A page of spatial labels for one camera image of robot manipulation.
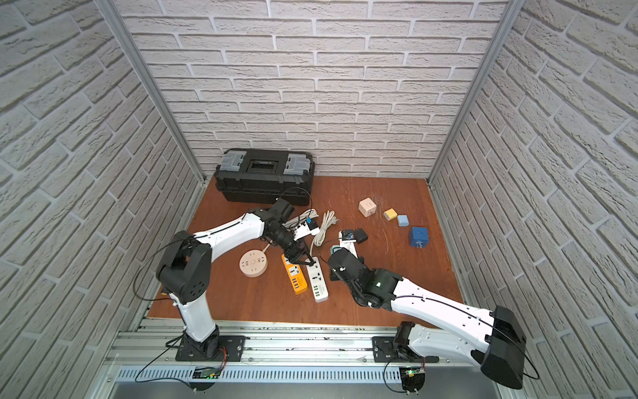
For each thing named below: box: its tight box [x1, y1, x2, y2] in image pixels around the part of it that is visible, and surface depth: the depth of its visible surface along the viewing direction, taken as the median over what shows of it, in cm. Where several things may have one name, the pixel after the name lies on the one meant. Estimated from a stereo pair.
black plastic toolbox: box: [214, 148, 315, 206], surface depth 102 cm
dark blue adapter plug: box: [410, 226, 430, 250], surface depth 97 cm
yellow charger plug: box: [382, 207, 398, 222], surface depth 107 cm
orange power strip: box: [280, 253, 309, 296], surface depth 87 cm
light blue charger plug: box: [397, 214, 410, 227], surface depth 105 cm
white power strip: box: [306, 256, 329, 304], surface depth 86 cm
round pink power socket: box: [239, 249, 269, 278], surface depth 91 cm
